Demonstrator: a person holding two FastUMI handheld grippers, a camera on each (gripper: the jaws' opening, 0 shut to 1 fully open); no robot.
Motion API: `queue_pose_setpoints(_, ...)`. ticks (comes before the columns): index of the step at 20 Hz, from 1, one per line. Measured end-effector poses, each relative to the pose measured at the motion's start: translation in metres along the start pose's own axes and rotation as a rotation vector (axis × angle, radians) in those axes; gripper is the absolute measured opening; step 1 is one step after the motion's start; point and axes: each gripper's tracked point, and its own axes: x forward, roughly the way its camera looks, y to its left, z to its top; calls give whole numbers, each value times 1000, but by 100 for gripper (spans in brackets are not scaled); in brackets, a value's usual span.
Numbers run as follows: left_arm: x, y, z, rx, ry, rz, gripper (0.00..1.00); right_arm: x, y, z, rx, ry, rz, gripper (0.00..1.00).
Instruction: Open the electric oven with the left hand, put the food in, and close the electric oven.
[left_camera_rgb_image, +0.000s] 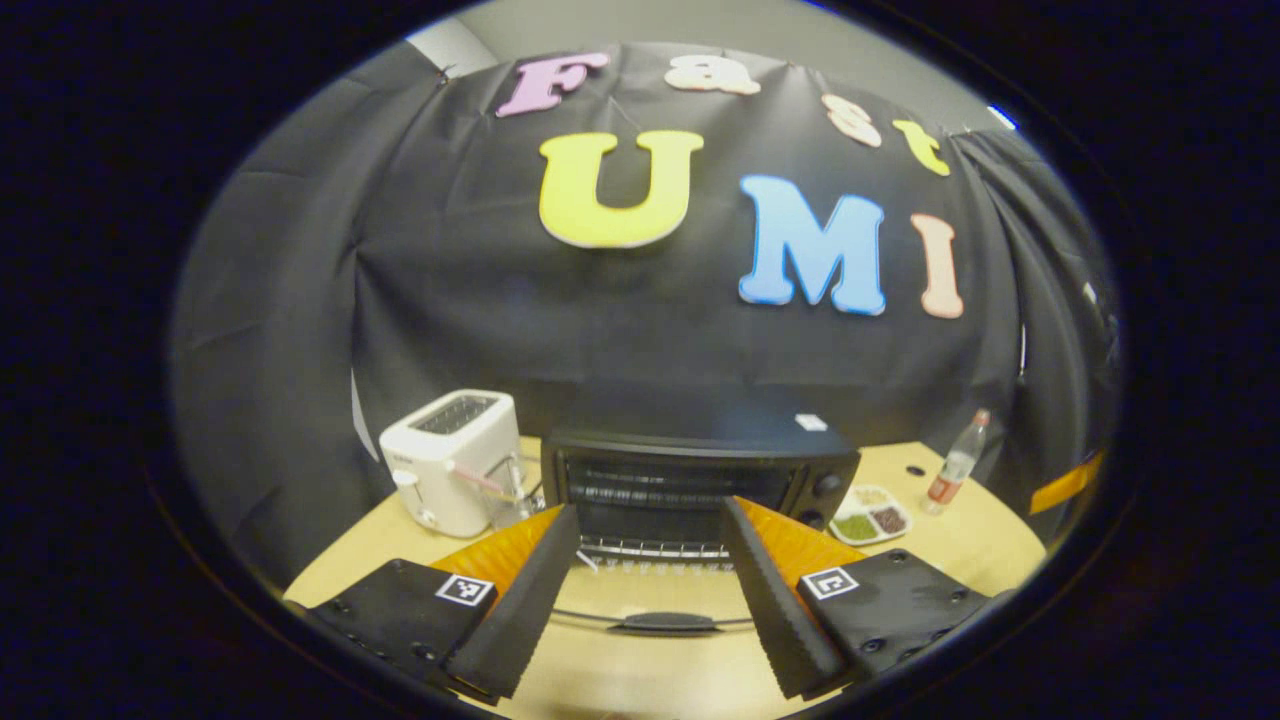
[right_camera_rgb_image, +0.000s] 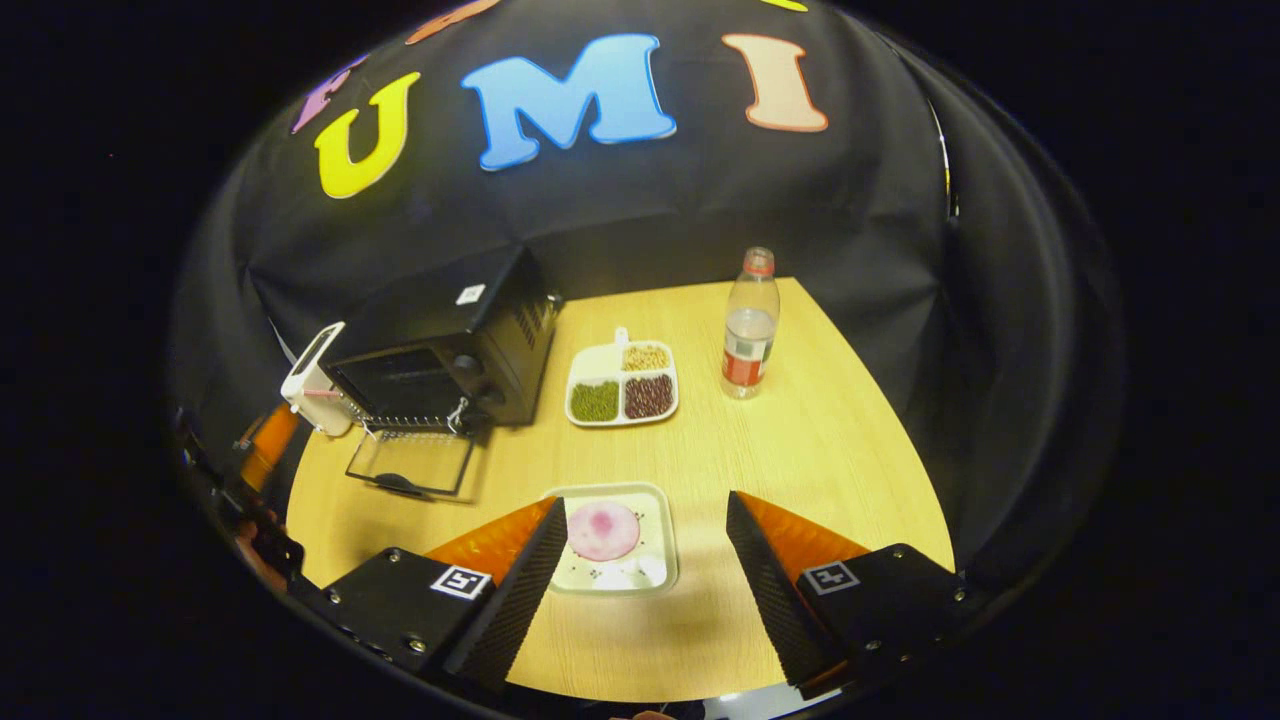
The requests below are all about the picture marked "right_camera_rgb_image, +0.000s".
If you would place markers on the clear plastic water bottle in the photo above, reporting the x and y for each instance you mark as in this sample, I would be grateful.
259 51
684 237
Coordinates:
750 335

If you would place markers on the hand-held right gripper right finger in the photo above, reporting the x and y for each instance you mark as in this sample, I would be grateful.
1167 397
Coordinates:
775 600

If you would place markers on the black electric oven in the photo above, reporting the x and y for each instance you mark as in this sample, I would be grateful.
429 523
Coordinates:
440 320

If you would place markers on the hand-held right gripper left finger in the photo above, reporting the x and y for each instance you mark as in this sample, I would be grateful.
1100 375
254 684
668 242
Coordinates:
515 600

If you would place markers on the black backdrop cloth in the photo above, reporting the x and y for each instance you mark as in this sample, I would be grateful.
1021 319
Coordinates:
700 190

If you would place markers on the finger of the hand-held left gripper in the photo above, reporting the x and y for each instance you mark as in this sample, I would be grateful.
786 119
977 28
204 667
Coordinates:
268 445

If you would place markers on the pink round food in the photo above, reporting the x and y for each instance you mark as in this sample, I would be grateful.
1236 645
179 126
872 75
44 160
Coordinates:
603 531

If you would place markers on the white toaster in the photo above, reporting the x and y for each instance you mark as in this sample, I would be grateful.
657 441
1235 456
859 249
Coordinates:
310 385

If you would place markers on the divided white tray of beans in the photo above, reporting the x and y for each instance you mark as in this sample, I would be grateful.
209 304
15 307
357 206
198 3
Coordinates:
620 385

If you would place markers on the white square food plate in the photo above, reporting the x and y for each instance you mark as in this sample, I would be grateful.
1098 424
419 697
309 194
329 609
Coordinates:
650 575

